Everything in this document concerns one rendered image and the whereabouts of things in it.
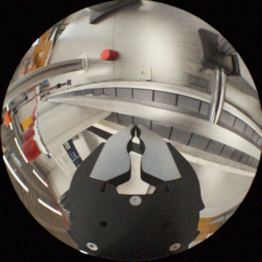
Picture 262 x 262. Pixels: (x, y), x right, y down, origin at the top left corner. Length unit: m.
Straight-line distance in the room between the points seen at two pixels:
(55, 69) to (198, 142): 0.42
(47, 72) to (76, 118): 0.24
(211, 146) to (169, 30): 0.24
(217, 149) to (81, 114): 0.25
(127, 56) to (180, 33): 0.14
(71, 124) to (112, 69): 0.18
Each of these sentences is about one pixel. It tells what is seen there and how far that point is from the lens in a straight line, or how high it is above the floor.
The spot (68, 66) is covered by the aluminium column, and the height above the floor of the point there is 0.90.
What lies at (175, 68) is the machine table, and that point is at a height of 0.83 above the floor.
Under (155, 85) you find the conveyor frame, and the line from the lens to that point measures 0.15.
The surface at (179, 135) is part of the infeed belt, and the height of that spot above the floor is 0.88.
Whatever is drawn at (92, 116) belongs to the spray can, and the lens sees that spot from 0.17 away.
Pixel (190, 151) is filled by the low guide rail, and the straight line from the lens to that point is 0.15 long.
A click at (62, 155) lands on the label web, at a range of 0.51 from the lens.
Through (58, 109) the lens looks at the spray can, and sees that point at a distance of 0.21.
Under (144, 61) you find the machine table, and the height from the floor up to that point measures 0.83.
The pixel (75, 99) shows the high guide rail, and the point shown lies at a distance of 0.16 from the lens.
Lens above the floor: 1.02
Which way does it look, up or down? 46 degrees down
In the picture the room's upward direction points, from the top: 132 degrees counter-clockwise
